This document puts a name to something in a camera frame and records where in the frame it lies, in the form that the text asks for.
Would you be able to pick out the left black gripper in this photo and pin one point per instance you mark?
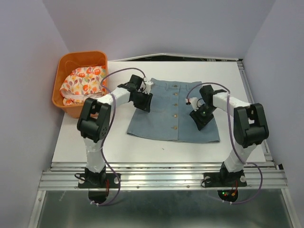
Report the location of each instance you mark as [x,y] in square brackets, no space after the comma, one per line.
[145,105]

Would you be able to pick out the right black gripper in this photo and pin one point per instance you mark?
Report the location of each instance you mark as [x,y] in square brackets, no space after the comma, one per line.
[195,116]

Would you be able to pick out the blue denim skirt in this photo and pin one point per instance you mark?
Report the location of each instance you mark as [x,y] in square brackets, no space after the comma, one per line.
[169,117]

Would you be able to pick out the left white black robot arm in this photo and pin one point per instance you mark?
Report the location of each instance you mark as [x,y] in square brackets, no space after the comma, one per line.
[94,125]

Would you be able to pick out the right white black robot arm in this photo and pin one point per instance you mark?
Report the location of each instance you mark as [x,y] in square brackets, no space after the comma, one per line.
[247,127]

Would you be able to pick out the floral orange white skirt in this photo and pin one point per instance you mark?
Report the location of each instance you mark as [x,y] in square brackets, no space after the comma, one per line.
[82,83]

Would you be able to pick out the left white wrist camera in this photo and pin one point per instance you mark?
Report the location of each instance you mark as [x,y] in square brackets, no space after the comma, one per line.
[147,85]

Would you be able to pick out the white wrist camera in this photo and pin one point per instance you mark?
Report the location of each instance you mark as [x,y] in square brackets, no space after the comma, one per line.
[147,85]
[194,102]

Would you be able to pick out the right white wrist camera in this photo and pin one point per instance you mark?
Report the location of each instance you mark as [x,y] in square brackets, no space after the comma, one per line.
[194,102]

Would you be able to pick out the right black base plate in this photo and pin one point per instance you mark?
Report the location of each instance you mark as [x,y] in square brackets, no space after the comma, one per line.
[217,180]

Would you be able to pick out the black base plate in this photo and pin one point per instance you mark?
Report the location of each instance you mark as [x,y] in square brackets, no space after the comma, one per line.
[109,181]
[217,180]

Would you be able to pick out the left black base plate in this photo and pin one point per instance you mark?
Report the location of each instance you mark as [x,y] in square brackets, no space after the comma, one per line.
[109,181]

